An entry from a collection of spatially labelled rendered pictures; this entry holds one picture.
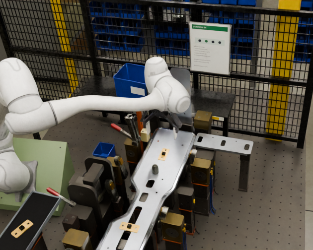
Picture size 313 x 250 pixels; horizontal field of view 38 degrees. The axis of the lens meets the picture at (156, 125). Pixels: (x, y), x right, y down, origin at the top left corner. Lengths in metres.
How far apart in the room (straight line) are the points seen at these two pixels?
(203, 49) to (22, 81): 1.06
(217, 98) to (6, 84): 1.21
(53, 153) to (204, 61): 0.95
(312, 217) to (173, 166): 1.43
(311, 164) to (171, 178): 1.78
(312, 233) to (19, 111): 2.16
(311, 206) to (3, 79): 2.34
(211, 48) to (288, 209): 0.93
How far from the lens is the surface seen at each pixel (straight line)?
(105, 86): 2.76
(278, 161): 2.69
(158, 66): 1.92
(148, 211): 2.04
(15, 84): 1.86
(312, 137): 3.97
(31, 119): 1.82
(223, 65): 2.52
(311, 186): 3.56
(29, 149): 2.56
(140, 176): 2.18
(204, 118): 2.39
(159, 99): 1.82
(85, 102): 1.86
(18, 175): 2.36
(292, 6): 2.35
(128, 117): 2.18
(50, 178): 2.49
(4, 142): 2.35
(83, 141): 2.90
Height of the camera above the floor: 2.56
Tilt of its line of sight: 39 degrees down
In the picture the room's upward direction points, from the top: 6 degrees counter-clockwise
